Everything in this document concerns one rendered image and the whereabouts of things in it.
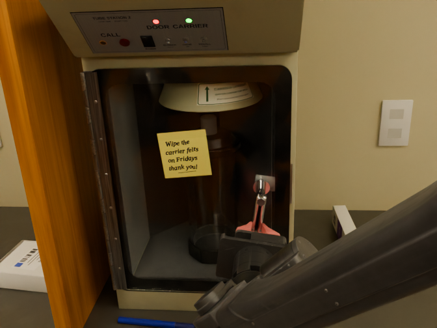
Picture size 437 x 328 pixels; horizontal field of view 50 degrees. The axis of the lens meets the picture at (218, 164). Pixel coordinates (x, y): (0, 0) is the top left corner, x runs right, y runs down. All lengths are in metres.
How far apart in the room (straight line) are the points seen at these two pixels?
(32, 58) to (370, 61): 0.75
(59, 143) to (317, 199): 0.71
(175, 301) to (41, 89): 0.44
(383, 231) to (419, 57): 0.90
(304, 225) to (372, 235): 0.85
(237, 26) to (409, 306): 0.60
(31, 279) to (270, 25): 0.68
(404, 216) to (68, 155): 0.62
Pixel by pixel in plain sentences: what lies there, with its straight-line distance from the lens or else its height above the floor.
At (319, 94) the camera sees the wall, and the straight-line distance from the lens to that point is 1.16.
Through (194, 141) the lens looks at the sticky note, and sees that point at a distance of 0.73.
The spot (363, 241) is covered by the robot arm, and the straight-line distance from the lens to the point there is 0.33.
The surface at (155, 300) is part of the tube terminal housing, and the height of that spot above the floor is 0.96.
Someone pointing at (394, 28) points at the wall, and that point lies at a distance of 1.16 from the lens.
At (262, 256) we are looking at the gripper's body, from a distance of 0.63.
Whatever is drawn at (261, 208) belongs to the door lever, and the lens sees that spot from 0.71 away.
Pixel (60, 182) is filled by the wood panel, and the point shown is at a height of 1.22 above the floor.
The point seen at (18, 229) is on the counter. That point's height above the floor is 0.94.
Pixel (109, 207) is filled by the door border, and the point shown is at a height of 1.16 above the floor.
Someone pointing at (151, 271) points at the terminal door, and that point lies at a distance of 0.86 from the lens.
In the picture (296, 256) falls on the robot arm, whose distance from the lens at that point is 0.53.
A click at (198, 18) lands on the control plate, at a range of 0.62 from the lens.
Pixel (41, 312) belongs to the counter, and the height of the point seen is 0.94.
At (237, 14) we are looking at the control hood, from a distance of 0.61.
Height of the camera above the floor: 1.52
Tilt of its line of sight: 23 degrees down
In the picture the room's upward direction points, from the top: 3 degrees counter-clockwise
